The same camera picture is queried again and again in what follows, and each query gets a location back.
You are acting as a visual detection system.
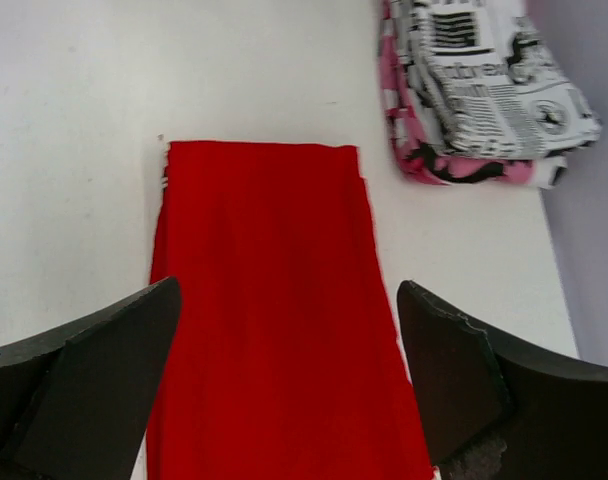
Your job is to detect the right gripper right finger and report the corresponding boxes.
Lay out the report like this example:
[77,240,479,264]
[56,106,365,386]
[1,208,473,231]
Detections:
[397,281,608,480]

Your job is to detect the pink patterned folded trousers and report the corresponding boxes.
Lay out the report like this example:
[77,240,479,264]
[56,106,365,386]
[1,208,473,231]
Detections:
[377,1,567,189]

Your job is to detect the red trousers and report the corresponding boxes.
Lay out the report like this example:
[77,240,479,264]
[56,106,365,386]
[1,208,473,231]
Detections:
[147,141,434,479]

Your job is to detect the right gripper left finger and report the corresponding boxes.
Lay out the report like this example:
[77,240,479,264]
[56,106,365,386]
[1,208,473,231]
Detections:
[0,277,182,480]

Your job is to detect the newspaper print folded trousers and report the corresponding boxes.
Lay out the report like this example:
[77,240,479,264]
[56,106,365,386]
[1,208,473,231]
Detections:
[390,1,601,160]

